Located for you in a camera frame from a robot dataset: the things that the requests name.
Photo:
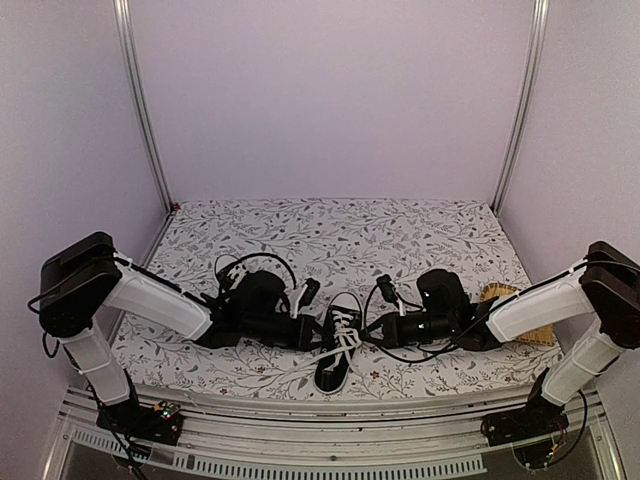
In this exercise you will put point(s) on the left aluminium frame post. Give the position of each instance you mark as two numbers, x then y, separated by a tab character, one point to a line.
125	31

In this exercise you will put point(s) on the front aluminium rail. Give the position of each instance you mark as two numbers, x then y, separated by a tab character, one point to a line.
228	437

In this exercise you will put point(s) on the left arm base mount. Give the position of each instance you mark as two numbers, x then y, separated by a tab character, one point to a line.
161	423

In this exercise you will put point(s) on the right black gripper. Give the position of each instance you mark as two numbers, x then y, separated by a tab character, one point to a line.
393	333

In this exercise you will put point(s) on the woven bamboo tray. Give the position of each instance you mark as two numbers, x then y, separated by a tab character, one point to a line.
540	336

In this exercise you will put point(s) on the right aluminium frame post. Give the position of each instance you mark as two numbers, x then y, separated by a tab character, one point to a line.
532	63

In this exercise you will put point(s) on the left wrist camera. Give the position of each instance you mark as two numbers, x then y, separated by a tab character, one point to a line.
304	296

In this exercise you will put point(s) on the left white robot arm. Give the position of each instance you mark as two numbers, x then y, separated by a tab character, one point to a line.
91	274

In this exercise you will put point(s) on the floral patterned table mat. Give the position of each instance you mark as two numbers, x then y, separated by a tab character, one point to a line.
345	244

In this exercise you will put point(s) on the aluminium frame post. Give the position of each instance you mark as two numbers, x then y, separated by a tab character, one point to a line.
532	63
125	31

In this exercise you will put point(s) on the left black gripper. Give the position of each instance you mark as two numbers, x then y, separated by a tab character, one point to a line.
301	339

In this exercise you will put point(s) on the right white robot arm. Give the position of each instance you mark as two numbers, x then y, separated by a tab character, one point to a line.
604	284

